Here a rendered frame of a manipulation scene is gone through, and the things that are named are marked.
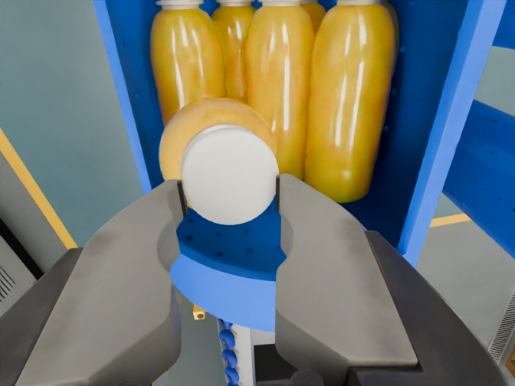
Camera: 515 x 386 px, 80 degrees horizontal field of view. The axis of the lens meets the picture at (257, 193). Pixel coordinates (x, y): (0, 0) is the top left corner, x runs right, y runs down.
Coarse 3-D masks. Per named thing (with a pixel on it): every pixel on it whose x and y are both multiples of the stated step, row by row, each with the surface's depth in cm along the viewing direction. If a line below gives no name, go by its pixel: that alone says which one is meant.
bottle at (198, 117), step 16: (208, 96) 17; (224, 96) 17; (176, 112) 17; (192, 112) 15; (208, 112) 15; (224, 112) 15; (240, 112) 15; (256, 112) 17; (176, 128) 15; (192, 128) 14; (208, 128) 13; (240, 128) 14; (256, 128) 15; (160, 144) 17; (176, 144) 15; (192, 144) 14; (272, 144) 16; (160, 160) 16; (176, 160) 15; (176, 176) 15; (192, 208) 16
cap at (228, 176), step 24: (216, 144) 12; (240, 144) 12; (264, 144) 12; (192, 168) 12; (216, 168) 12; (240, 168) 12; (264, 168) 12; (192, 192) 12; (216, 192) 12; (240, 192) 12; (264, 192) 12; (216, 216) 12; (240, 216) 13
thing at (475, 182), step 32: (480, 128) 84; (512, 128) 79; (480, 160) 79; (512, 160) 72; (448, 192) 91; (480, 192) 77; (512, 192) 69; (480, 224) 81; (512, 224) 68; (512, 256) 73
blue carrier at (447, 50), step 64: (128, 0) 26; (256, 0) 36; (320, 0) 35; (448, 0) 26; (128, 64) 26; (448, 64) 26; (128, 128) 25; (384, 128) 37; (448, 128) 18; (384, 192) 39; (192, 256) 24; (256, 256) 31; (256, 320) 24
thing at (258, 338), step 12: (252, 336) 68; (264, 336) 68; (252, 348) 65; (264, 348) 64; (252, 360) 63; (264, 360) 62; (276, 360) 62; (252, 372) 61; (264, 372) 60; (276, 372) 60; (288, 372) 60; (264, 384) 59; (276, 384) 59
